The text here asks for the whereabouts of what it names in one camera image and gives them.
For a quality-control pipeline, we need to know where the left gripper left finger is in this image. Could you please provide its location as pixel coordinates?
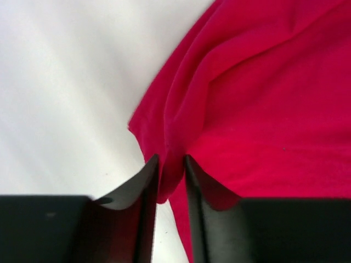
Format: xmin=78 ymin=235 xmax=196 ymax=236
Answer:
xmin=1 ymin=156 xmax=158 ymax=262

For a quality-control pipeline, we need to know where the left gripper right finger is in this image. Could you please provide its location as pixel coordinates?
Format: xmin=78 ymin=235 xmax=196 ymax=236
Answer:
xmin=184 ymin=156 xmax=350 ymax=262

